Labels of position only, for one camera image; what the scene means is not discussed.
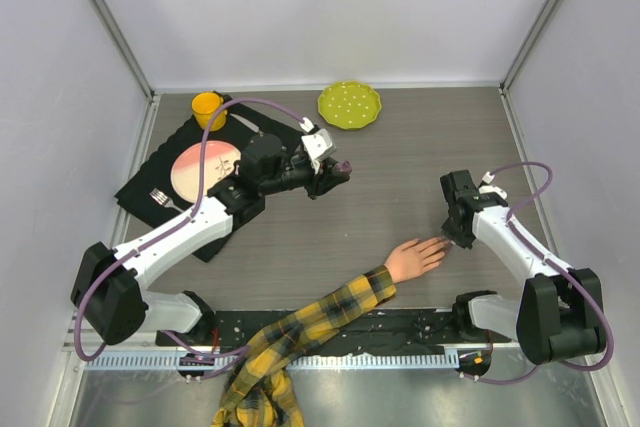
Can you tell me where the pink and cream plate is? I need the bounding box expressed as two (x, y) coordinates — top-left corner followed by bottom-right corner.
(170, 140), (241, 203)

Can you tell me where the table knife with dark handle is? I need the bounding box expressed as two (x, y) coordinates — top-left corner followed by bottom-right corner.
(231, 114), (261, 133)

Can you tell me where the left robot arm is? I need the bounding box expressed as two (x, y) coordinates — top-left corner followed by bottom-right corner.
(71, 129), (352, 346)

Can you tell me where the green polka dot dish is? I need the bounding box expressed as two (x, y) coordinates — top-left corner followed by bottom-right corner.
(317, 80), (382, 130)

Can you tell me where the yellow plaid shirt sleeve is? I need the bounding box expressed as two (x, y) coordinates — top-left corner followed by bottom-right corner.
(212, 266), (396, 427)

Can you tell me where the silver fork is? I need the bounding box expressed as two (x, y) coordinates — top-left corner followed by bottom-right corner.
(150, 188), (183, 212)

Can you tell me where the mannequin hand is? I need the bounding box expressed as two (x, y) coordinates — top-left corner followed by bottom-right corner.
(384, 237), (451, 283)

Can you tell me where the purple nail polish bottle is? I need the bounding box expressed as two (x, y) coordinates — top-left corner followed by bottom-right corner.
(338, 161), (352, 174)

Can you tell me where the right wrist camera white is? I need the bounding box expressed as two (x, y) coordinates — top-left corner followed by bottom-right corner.
(478, 172), (508, 200)

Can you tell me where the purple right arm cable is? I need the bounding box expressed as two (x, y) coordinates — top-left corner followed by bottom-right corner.
(459, 161), (615, 384)

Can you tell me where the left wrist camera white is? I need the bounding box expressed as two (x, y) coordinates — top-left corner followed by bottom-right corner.
(301, 128), (337, 174)

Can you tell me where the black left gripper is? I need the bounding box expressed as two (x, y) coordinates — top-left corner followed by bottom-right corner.
(261, 158), (350, 201)

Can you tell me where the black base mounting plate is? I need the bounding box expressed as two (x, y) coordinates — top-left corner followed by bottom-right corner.
(154, 307), (514, 356)

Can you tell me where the black cloth placemat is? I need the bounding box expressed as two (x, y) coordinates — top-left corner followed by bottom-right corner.
(136, 104), (302, 262)

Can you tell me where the yellow ceramic mug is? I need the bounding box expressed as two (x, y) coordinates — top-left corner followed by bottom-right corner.
(191, 92), (227, 132)

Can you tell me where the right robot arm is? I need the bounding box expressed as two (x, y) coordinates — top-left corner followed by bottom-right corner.
(440, 170), (607, 365)

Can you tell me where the slotted cable duct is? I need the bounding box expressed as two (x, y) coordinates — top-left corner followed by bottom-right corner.
(85, 350), (459, 372)

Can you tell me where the aluminium frame rail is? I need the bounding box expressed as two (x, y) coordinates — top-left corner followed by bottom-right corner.
(45, 94), (160, 426)

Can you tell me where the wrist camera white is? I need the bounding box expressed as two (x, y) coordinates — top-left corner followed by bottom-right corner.
(478, 172), (508, 200)
(301, 128), (337, 174)

